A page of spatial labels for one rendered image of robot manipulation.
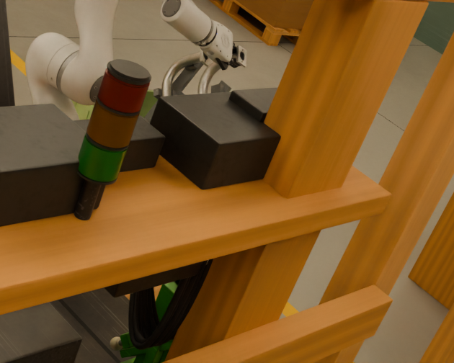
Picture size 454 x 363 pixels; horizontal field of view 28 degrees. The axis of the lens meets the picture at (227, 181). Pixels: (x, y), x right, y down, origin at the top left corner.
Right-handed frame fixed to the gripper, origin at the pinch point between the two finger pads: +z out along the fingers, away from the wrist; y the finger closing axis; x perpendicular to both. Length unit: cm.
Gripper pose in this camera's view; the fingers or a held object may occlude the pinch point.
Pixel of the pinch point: (234, 57)
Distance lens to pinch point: 268.5
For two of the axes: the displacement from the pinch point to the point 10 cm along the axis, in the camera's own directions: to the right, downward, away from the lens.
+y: 0.5, -9.3, 3.5
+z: 5.4, 3.2, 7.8
